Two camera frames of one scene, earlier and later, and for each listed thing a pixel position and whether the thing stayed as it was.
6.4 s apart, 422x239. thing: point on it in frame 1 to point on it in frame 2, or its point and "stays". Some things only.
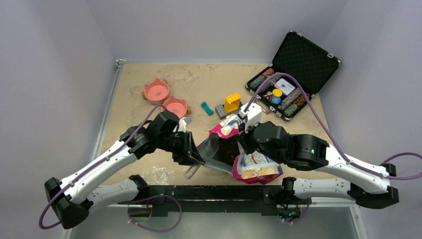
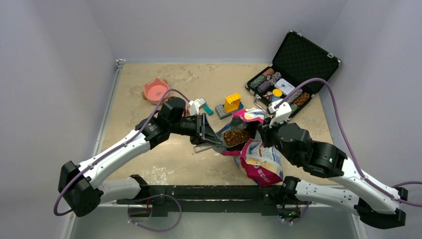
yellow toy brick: [232, 102] stays
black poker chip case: [283, 95] stays
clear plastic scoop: [207, 151] to [233, 135]
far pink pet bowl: [157, 91] stays
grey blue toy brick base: [220, 110] stays
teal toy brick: [206, 108] stays
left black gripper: [188, 151] to [202, 129]
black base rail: [158, 199] stays
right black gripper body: [249, 145] to [268, 137]
